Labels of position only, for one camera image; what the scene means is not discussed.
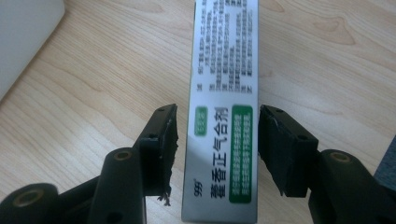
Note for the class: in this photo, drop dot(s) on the green and white medicine box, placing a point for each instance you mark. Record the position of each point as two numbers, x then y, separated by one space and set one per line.
221 112

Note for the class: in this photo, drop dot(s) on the white board edge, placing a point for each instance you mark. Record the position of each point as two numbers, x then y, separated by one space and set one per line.
21 37

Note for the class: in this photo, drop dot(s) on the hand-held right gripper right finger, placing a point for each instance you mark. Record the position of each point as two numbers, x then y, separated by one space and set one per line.
288 152

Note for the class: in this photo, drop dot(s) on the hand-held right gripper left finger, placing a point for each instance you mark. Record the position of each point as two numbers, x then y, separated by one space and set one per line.
158 152

